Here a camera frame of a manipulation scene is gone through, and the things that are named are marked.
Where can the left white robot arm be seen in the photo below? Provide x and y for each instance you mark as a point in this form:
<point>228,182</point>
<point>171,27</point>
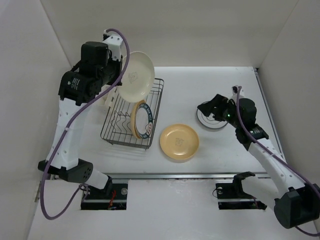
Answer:
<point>101,63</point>

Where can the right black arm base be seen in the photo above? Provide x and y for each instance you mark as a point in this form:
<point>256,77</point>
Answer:
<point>230,194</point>

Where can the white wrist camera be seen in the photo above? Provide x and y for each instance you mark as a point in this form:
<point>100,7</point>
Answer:
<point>237,91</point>
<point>114,43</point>

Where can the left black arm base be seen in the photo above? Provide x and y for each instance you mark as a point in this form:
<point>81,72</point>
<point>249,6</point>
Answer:
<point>115,199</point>

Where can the plate with teal lettered band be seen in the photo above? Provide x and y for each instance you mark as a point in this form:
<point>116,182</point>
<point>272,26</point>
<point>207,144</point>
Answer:
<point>144,121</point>

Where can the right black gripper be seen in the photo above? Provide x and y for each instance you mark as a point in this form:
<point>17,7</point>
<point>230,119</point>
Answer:
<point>218,101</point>

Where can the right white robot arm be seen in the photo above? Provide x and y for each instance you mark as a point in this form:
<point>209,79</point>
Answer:
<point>294,200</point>

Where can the white plate green rim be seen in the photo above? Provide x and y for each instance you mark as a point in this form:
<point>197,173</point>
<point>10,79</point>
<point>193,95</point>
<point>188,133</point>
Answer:
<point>210,122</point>

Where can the cream white plate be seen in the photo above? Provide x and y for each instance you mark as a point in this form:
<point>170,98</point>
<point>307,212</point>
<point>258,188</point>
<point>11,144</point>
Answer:
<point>138,78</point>

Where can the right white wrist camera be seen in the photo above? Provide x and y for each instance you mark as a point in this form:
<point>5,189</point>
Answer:
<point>237,91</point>

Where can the grey wire dish rack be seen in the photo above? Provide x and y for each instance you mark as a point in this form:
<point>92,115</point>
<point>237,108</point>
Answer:
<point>128,124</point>

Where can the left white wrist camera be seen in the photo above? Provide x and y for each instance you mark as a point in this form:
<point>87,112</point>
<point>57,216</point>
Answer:
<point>114,43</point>

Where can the aluminium table rail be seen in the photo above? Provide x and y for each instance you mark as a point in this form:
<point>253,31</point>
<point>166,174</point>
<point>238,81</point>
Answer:
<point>178,93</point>

